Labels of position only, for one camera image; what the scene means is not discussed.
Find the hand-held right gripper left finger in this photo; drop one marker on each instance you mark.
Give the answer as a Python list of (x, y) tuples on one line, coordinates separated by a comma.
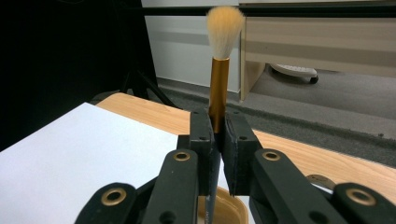
[(207, 161)]

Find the wooden table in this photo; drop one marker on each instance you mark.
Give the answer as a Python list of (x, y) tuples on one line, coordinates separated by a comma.
[(327, 158)]

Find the makeup brush with gold ferrule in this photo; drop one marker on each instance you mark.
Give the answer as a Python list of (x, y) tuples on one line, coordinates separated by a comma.
[(219, 87)]

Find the wooden cup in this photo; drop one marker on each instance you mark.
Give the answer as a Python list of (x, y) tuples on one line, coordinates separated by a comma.
[(232, 210)]

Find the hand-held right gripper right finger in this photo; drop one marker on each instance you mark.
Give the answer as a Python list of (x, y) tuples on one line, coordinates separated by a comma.
[(238, 155)]

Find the low wheeled base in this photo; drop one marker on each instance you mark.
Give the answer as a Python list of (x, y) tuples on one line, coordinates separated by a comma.
[(295, 72)]

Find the black metal stand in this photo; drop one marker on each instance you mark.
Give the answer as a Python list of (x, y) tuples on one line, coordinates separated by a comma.
[(140, 85)]

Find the white table sheet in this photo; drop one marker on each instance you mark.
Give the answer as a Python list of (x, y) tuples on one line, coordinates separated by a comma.
[(77, 161)]

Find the round table grommet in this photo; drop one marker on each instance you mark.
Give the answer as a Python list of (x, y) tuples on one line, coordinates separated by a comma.
[(320, 181)]

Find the white cabinet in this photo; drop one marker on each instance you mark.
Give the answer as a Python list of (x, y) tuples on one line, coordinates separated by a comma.
[(180, 53)]

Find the wooden desk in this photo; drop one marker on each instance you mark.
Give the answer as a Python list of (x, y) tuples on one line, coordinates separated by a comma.
[(311, 40)]

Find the black curtain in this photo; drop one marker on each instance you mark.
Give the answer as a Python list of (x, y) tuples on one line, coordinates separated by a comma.
[(62, 56)]

